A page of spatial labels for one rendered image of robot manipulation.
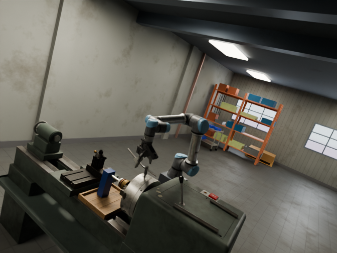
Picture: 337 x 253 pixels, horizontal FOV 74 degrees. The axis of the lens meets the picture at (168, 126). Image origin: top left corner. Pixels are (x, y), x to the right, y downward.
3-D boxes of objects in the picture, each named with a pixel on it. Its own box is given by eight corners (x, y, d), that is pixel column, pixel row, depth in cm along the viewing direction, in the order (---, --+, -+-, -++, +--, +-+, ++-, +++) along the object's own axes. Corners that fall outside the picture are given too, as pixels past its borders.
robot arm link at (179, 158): (177, 163, 219) (182, 151, 216) (187, 170, 209) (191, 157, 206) (169, 164, 210) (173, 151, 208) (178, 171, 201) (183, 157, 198)
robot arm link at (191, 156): (187, 168, 211) (199, 113, 192) (198, 176, 200) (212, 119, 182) (178, 171, 203) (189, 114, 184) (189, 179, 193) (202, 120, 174)
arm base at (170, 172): (172, 171, 222) (175, 162, 220) (184, 178, 215) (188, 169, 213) (163, 173, 210) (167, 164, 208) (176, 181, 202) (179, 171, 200)
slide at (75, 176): (113, 176, 210) (114, 172, 209) (73, 188, 172) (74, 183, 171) (100, 168, 218) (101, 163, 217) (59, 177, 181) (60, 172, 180)
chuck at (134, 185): (152, 206, 181) (161, 173, 172) (125, 225, 155) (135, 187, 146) (143, 200, 185) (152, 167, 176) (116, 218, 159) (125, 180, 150)
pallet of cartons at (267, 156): (274, 164, 917) (278, 155, 910) (271, 167, 851) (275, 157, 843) (247, 152, 977) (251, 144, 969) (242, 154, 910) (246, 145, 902)
